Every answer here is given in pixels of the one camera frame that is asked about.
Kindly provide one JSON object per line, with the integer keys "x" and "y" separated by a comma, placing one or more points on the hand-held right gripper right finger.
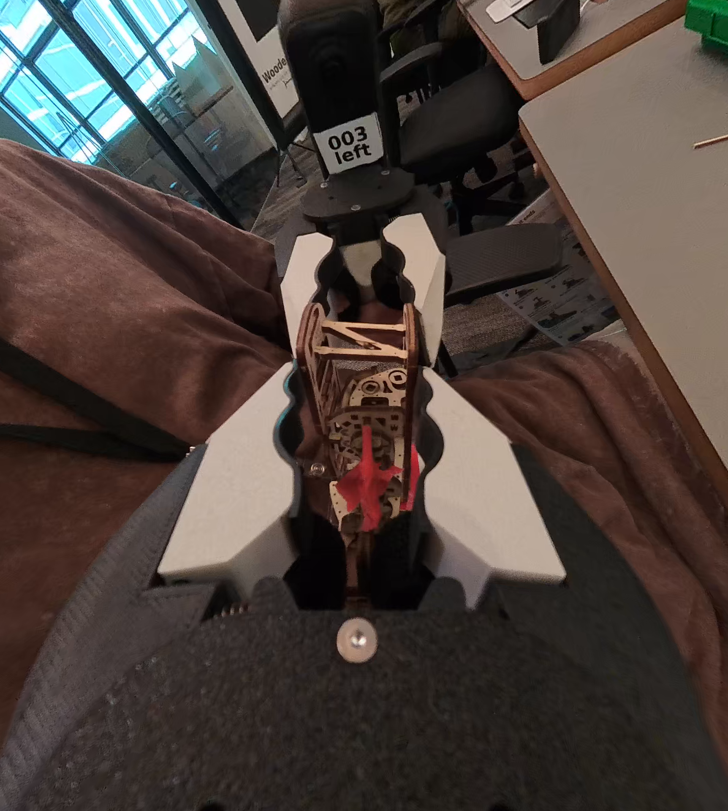
{"x": 490, "y": 507}

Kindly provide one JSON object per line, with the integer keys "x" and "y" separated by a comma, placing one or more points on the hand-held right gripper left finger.
{"x": 224, "y": 507}

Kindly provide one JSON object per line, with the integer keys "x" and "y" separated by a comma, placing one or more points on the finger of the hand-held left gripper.
{"x": 300, "y": 272}
{"x": 424, "y": 266}

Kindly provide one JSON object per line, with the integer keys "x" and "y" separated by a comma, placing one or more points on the wooden mechanical model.
{"x": 364, "y": 393}

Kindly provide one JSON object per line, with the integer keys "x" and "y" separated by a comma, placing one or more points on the grey desk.
{"x": 592, "y": 50}
{"x": 687, "y": 253}

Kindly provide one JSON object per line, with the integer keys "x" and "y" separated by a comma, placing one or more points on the white sign board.
{"x": 262, "y": 69}

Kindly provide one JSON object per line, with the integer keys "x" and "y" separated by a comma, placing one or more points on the black mesh panel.
{"x": 503, "y": 260}

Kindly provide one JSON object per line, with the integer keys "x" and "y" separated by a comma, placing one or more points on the black office chair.
{"x": 459, "y": 133}

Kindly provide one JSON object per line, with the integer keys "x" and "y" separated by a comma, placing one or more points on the printed instruction sheet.
{"x": 566, "y": 285}

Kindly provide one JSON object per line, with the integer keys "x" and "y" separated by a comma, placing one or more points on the black box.
{"x": 554, "y": 28}

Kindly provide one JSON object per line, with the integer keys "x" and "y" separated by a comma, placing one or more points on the large framed window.
{"x": 53, "y": 76}

